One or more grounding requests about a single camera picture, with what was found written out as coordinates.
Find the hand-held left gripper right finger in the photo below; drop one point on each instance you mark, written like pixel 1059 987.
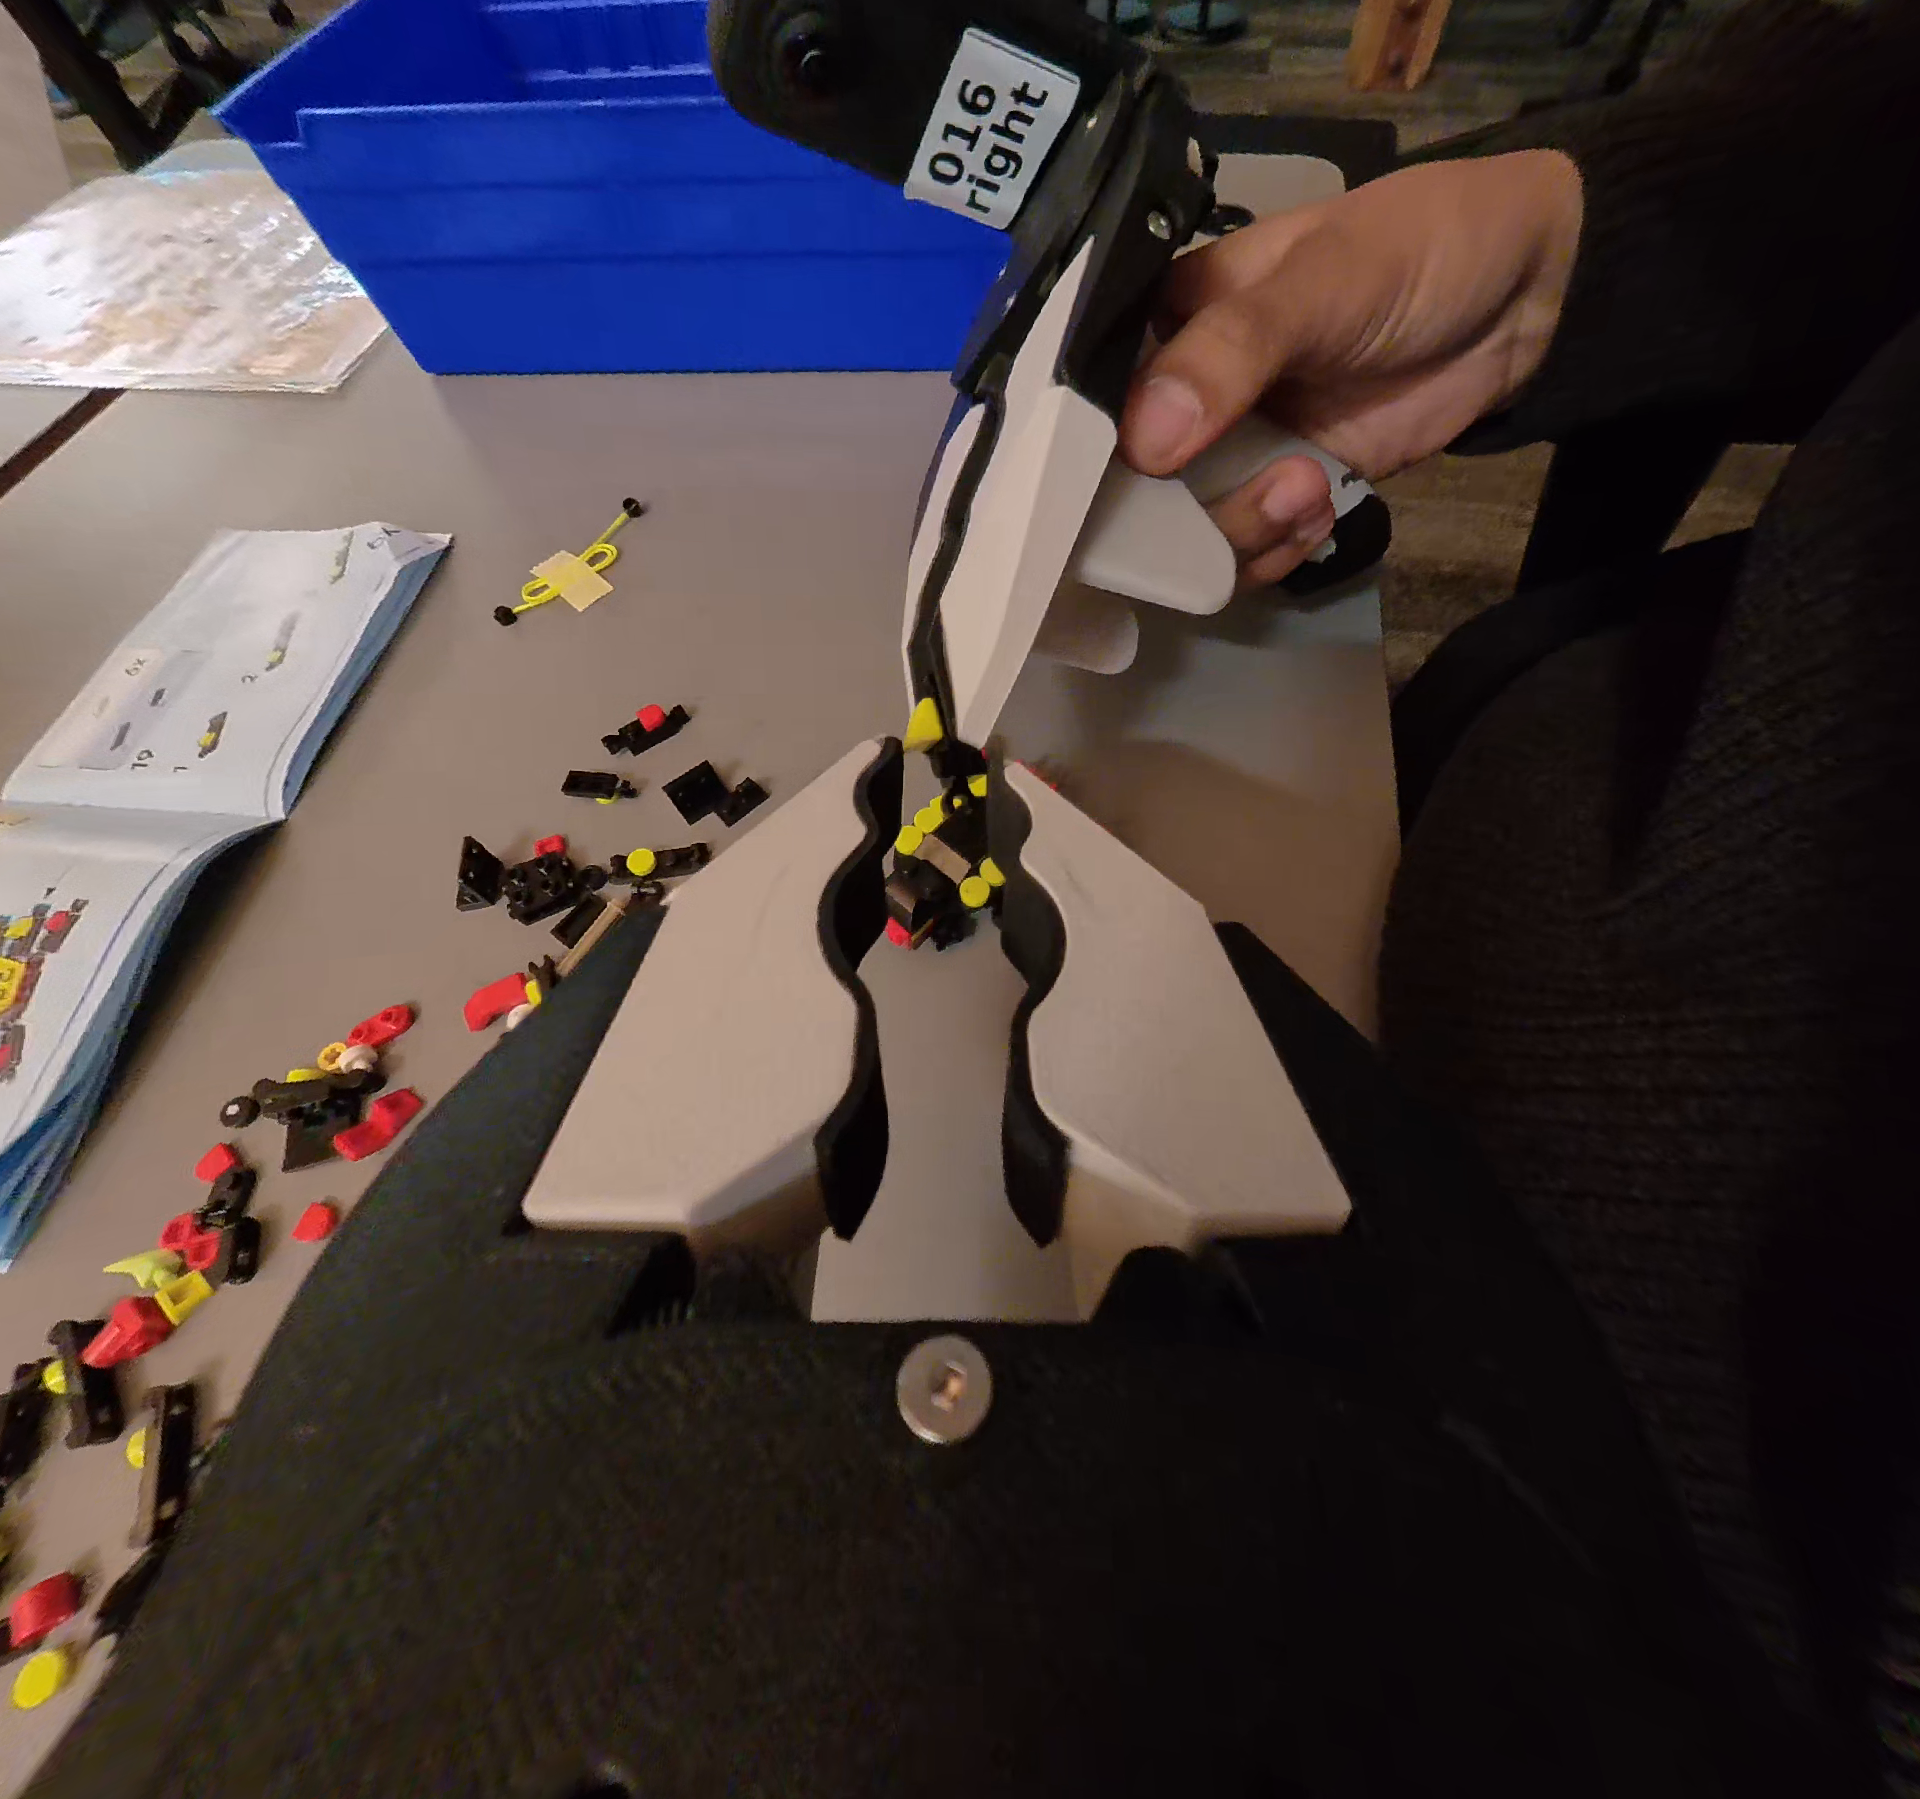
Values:
pixel 1166 1064

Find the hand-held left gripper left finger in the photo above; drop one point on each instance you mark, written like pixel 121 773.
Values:
pixel 705 1064

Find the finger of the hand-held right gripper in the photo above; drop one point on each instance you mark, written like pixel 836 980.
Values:
pixel 917 630
pixel 1033 511

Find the yellow black lego model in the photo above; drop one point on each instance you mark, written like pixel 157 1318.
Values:
pixel 936 868

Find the person's right forearm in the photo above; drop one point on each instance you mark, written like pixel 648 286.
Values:
pixel 1724 207

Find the pile of loose lego pieces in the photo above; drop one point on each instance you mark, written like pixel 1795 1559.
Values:
pixel 285 1122

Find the lego instruction booklet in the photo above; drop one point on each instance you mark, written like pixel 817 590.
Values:
pixel 180 720

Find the person's right hand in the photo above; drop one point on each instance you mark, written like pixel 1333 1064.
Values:
pixel 1355 315

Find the blue plastic bin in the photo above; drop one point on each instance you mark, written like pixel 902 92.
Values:
pixel 595 239

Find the black stanchion base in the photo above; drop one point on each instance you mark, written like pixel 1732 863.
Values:
pixel 1208 21

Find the person's black knit sweater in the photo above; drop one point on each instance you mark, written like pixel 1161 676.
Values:
pixel 1646 1002

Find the plastic sleeved printed sheet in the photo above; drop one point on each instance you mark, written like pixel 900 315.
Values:
pixel 163 286

